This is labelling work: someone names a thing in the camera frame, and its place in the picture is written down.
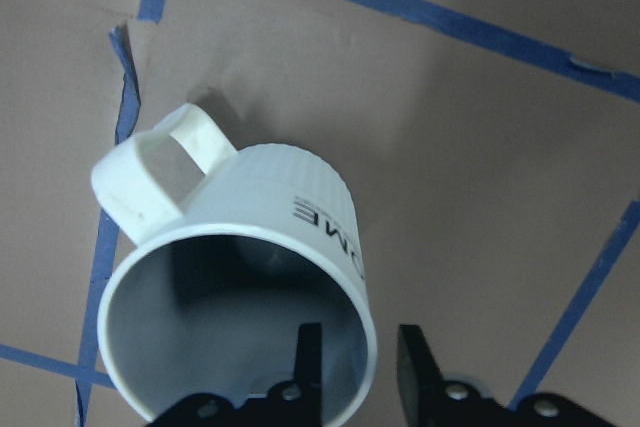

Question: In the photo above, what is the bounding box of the white HOME mug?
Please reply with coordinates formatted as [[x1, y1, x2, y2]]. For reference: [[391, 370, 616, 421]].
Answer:
[[91, 104, 377, 426]]

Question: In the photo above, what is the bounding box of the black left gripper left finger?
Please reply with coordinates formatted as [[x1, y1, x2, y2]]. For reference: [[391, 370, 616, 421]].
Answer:
[[292, 323, 322, 426]]

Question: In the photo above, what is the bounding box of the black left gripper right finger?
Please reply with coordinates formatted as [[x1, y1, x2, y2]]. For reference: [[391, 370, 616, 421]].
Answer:
[[396, 324, 443, 426]]

